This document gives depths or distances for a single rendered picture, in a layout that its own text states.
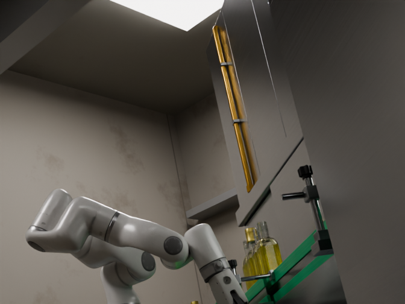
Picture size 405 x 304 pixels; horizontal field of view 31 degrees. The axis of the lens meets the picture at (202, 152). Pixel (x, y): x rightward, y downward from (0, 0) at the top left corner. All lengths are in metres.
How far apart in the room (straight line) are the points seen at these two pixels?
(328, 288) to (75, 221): 0.65
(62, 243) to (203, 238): 0.35
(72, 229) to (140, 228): 0.17
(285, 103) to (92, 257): 0.77
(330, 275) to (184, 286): 4.46
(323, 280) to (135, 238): 0.48
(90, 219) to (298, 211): 0.67
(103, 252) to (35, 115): 3.65
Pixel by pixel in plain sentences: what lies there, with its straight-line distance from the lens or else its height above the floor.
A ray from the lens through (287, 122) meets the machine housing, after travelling 2.33.
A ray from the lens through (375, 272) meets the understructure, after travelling 1.04.
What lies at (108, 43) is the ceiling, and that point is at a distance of 5.50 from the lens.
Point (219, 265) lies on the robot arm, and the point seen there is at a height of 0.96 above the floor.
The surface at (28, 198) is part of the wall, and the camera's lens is 5.28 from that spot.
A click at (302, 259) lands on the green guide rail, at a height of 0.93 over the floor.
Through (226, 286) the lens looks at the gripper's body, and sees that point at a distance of 1.82.
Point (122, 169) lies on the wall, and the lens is 5.98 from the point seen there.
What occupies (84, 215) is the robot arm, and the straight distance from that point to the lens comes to 1.89.
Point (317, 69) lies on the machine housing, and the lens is 1.14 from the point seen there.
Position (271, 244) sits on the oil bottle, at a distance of 2.15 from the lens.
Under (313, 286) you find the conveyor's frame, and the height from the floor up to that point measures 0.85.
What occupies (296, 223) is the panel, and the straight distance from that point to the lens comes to 2.26.
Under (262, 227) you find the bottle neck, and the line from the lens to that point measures 2.18.
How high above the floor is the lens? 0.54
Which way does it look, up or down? 22 degrees up
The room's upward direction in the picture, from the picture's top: 11 degrees counter-clockwise
